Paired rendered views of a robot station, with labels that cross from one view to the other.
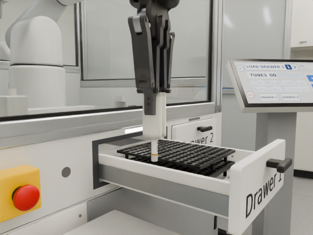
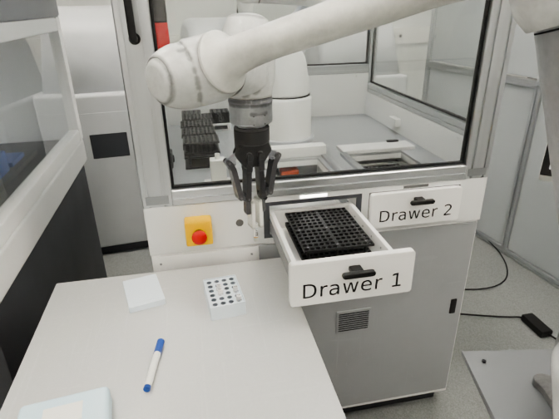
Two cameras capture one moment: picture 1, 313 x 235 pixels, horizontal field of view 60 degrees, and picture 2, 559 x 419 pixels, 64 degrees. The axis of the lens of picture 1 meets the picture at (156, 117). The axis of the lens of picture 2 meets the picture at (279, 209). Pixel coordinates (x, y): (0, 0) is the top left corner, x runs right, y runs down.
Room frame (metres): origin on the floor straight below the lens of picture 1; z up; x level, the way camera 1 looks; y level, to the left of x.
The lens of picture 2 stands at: (-0.23, -0.65, 1.44)
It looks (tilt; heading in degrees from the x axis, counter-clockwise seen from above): 25 degrees down; 42
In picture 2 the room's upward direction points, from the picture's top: 1 degrees counter-clockwise
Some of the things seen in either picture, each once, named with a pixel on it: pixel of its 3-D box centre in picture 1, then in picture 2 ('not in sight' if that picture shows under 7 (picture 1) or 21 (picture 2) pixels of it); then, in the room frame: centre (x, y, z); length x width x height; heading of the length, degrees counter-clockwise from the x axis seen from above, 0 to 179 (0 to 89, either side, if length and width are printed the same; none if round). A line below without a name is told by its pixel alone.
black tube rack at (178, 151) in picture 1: (176, 162); (326, 238); (0.63, -0.05, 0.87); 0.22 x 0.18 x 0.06; 53
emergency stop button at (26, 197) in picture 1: (24, 196); (199, 236); (0.41, 0.21, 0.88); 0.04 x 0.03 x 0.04; 143
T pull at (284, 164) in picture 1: (277, 163); (357, 271); (0.50, -0.23, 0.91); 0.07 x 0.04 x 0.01; 143
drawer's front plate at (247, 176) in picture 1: (262, 177); (352, 277); (0.51, -0.21, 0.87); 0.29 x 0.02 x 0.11; 143
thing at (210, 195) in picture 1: (173, 164); (324, 238); (0.64, -0.04, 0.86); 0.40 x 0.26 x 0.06; 53
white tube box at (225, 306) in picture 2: not in sight; (224, 296); (0.36, 0.06, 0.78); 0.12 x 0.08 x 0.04; 58
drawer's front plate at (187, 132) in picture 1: (196, 136); (415, 206); (0.96, -0.14, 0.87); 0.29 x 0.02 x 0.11; 143
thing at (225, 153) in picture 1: (215, 157); (338, 246); (0.57, -0.13, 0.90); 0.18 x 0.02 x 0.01; 143
